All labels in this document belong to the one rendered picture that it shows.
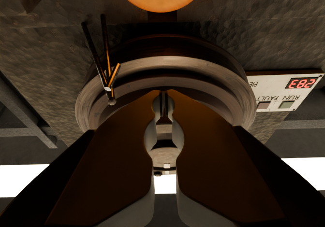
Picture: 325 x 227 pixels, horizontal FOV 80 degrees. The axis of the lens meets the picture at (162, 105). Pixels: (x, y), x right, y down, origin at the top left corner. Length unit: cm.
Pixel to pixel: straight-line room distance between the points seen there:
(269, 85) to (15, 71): 76
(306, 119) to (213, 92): 600
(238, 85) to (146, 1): 25
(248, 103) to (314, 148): 901
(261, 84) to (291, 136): 869
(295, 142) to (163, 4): 905
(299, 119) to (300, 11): 581
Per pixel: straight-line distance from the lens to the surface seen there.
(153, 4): 35
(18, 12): 38
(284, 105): 80
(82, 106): 50
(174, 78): 38
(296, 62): 69
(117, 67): 33
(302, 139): 949
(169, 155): 48
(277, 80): 69
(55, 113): 84
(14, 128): 660
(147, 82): 38
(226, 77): 42
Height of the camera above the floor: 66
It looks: 51 degrees up
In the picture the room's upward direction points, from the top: 177 degrees clockwise
